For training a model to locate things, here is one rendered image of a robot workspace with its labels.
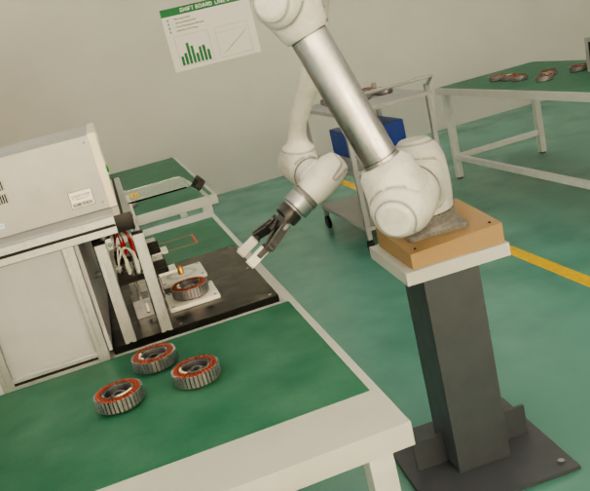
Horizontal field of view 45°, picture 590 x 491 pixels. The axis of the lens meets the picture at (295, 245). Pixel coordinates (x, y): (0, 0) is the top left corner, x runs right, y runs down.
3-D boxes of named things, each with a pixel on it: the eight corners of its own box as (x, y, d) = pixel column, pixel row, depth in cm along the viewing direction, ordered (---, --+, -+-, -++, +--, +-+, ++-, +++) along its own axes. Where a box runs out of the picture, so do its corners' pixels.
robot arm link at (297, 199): (312, 203, 223) (298, 216, 223) (292, 183, 220) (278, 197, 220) (320, 207, 215) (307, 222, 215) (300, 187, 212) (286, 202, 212)
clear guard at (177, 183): (200, 187, 252) (195, 171, 251) (210, 198, 230) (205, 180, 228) (108, 213, 246) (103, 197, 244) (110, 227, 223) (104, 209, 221)
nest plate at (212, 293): (212, 283, 223) (211, 280, 223) (220, 297, 209) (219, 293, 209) (165, 298, 220) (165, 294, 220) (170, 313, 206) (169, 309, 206)
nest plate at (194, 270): (201, 264, 246) (200, 261, 246) (207, 276, 232) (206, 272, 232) (158, 278, 243) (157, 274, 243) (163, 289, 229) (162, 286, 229)
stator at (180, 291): (206, 283, 221) (202, 272, 220) (212, 293, 210) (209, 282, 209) (171, 294, 219) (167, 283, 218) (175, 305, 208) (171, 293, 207)
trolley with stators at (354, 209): (397, 205, 551) (371, 73, 522) (461, 231, 457) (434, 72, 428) (325, 227, 539) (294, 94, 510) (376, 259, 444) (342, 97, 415)
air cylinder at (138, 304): (152, 306, 216) (147, 289, 214) (155, 314, 209) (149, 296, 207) (136, 311, 215) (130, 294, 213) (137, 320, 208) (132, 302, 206)
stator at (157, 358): (173, 349, 185) (169, 336, 184) (182, 364, 175) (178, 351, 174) (131, 364, 182) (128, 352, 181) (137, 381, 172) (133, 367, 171)
